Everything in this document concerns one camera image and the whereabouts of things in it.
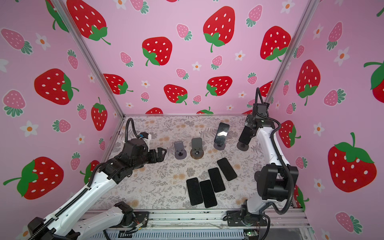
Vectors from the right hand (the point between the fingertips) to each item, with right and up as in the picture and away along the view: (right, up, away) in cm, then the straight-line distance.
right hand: (259, 120), depth 84 cm
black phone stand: (-37, -40, -2) cm, 55 cm away
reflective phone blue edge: (-20, -8, +11) cm, 24 cm away
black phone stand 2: (-24, -35, +2) cm, 43 cm away
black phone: (-18, -30, +7) cm, 35 cm away
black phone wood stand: (-30, -41, -3) cm, 51 cm away
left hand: (-55, -16, -9) cm, 58 cm away
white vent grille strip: (-44, -56, -14) cm, 73 cm away
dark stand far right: (-4, -17, +19) cm, 26 cm away
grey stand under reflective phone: (-21, -18, +19) cm, 33 cm away
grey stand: (-47, -20, +11) cm, 53 cm away
